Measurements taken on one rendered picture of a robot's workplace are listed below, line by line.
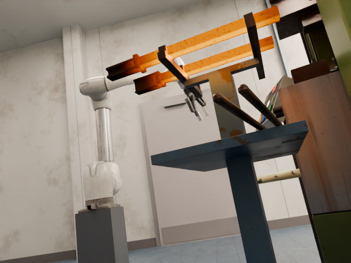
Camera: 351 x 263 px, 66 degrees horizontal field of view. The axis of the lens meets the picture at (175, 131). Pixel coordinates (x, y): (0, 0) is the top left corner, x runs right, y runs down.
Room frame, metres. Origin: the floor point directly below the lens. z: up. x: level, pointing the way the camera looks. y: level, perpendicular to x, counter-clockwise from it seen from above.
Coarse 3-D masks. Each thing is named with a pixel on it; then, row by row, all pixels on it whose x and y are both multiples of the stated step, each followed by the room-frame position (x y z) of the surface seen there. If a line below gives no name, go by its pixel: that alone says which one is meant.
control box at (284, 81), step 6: (282, 78) 1.50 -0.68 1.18; (288, 78) 1.50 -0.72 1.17; (276, 84) 1.61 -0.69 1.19; (282, 84) 1.50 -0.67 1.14; (288, 84) 1.50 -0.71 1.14; (276, 90) 1.55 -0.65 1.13; (270, 96) 1.69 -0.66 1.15; (276, 96) 1.50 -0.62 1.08; (270, 102) 1.63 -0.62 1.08; (276, 102) 1.50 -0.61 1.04; (282, 120) 1.50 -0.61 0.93; (264, 126) 1.69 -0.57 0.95; (270, 126) 1.65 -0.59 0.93
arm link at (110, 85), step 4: (160, 72) 1.70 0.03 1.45; (104, 76) 1.55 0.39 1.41; (128, 76) 1.56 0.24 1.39; (132, 76) 1.57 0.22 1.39; (136, 76) 1.59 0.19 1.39; (140, 76) 1.60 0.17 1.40; (104, 80) 1.53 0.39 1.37; (108, 80) 1.54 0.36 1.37; (116, 80) 1.55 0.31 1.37; (120, 80) 1.55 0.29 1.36; (124, 80) 1.56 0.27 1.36; (128, 80) 1.56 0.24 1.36; (132, 80) 1.58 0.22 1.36; (176, 80) 1.70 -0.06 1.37; (108, 84) 1.54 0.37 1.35; (112, 84) 1.55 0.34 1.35; (116, 84) 1.56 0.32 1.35; (120, 84) 1.56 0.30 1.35; (124, 84) 1.57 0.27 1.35; (128, 84) 1.59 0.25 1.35; (132, 84) 1.61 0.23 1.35; (108, 88) 1.56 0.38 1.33; (112, 88) 1.57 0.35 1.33; (116, 88) 1.60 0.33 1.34
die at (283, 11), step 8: (280, 0) 1.01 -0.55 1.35; (288, 0) 1.00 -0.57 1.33; (296, 0) 0.99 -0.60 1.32; (304, 0) 0.98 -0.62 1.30; (312, 0) 0.97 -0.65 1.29; (280, 8) 1.02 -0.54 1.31; (288, 8) 1.01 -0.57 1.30; (296, 8) 0.99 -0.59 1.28; (304, 8) 0.99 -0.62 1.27; (312, 8) 1.00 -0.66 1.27; (280, 16) 1.02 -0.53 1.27; (288, 16) 1.02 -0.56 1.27; (296, 16) 1.03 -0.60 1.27; (280, 24) 1.07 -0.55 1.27; (288, 24) 1.08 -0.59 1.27; (296, 24) 1.09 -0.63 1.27; (280, 32) 1.14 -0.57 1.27; (288, 32) 1.15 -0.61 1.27; (296, 32) 1.17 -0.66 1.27
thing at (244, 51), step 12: (240, 48) 0.65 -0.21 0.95; (264, 48) 0.64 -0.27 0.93; (204, 60) 0.68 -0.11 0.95; (216, 60) 0.67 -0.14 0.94; (228, 60) 0.68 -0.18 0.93; (156, 72) 0.73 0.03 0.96; (168, 72) 0.72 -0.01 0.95; (192, 72) 0.71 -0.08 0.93; (144, 84) 0.76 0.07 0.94; (156, 84) 0.75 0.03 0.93
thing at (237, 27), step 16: (256, 16) 0.52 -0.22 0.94; (272, 16) 0.51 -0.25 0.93; (208, 32) 0.56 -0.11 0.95; (224, 32) 0.54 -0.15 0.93; (240, 32) 0.55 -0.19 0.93; (176, 48) 0.58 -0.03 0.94; (192, 48) 0.58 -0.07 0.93; (128, 64) 0.64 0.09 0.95; (144, 64) 0.62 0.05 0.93; (112, 80) 0.67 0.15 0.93
